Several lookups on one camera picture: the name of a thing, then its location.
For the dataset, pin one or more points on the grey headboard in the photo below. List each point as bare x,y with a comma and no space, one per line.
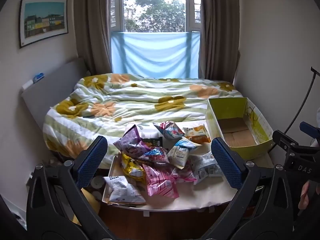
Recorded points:
50,90

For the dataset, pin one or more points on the light blue cloth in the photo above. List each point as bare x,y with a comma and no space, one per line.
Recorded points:
155,55

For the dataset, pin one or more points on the small blue and white item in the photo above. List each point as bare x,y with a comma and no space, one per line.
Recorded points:
39,77

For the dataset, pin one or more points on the purple snack packet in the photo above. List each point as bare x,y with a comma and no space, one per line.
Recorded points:
130,142

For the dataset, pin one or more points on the white pink blue snack packet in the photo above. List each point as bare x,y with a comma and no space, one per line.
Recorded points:
170,130

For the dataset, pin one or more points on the brown curtain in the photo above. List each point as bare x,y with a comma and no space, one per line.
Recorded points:
217,30
92,25

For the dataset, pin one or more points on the dark green snack packet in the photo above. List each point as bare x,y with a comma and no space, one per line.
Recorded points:
152,142

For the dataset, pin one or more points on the yellow-green cardboard box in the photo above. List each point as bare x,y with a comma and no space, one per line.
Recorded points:
250,152

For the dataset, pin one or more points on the framed picture of houses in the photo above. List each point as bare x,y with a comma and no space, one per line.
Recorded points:
42,20

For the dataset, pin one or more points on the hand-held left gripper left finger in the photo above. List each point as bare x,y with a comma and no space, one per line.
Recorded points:
92,160

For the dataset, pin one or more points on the yellow snack packet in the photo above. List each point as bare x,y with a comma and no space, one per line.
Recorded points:
131,167

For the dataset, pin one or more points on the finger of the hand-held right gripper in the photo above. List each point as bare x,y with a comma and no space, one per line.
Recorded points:
285,140
308,129

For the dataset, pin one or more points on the blue and white snack packet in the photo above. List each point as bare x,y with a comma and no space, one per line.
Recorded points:
178,155

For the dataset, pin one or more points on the person's right hand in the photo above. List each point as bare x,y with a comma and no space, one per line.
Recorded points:
305,192

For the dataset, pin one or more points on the floral striped blanket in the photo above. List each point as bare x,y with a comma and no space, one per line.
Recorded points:
125,102

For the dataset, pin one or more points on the large pink strawberry snack packet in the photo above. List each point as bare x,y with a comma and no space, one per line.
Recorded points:
160,182

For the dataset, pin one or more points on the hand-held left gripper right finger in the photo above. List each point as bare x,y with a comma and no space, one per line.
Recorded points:
227,165

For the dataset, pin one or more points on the small pink snack packet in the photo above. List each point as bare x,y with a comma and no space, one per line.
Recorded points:
182,175

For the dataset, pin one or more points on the red and blue snack packet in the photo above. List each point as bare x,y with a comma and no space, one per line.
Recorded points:
155,155

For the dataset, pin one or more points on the window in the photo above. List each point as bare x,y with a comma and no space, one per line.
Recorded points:
155,5

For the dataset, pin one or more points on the clear white snack packet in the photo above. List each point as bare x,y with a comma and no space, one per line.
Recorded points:
207,167

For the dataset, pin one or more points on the white dark-label snack packet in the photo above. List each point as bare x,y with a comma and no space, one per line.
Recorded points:
120,190

